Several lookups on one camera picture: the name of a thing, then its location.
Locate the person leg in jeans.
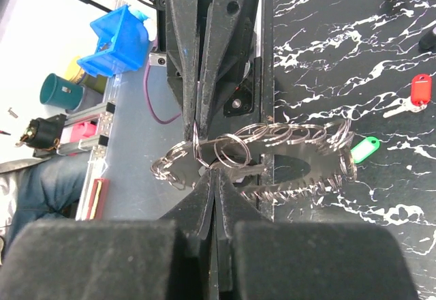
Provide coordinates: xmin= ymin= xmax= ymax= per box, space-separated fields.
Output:
xmin=1 ymin=153 xmax=89 ymax=251

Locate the black electrical connector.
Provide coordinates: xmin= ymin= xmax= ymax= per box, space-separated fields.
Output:
xmin=18 ymin=114 xmax=67 ymax=151

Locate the red and white box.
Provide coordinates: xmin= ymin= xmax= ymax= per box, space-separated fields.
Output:
xmin=86 ymin=178 xmax=110 ymax=220

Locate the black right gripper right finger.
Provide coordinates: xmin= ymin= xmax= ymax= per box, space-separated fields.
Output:
xmin=213 ymin=170 xmax=418 ymax=299

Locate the teal cup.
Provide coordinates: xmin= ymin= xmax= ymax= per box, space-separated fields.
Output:
xmin=40 ymin=73 xmax=84 ymax=110

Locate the key with green tag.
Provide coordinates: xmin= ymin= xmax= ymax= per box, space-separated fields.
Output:
xmin=351 ymin=136 xmax=380 ymax=164

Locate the aluminium front rail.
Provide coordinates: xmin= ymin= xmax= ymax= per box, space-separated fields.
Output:
xmin=32 ymin=101 xmax=119 ymax=221

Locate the blue plastic bin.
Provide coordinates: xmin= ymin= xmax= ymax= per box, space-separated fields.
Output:
xmin=77 ymin=5 xmax=149 ymax=77

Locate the metal toothed sprocket ring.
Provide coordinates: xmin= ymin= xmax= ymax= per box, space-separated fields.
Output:
xmin=149 ymin=117 xmax=359 ymax=207

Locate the yellow tape roll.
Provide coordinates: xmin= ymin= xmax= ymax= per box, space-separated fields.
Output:
xmin=63 ymin=56 xmax=107 ymax=94

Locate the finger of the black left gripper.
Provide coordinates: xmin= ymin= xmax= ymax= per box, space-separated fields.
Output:
xmin=166 ymin=0 xmax=200 ymax=140
xmin=197 ymin=0 xmax=259 ymax=139

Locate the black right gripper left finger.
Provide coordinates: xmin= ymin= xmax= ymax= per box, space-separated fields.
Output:
xmin=0 ymin=168 xmax=216 ymax=300

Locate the key with red tag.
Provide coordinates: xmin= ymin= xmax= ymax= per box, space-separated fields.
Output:
xmin=383 ymin=74 xmax=433 ymax=119

